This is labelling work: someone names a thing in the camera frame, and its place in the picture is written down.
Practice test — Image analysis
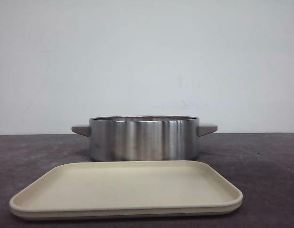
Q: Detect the cream rectangular tray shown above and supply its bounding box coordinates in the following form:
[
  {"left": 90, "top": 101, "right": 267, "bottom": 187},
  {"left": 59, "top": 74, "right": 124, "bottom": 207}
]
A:
[{"left": 9, "top": 160, "right": 244, "bottom": 219}]

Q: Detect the stainless steel steamer pot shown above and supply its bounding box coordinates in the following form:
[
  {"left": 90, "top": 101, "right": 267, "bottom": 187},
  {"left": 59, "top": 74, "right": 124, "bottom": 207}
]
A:
[{"left": 71, "top": 116, "right": 218, "bottom": 162}]

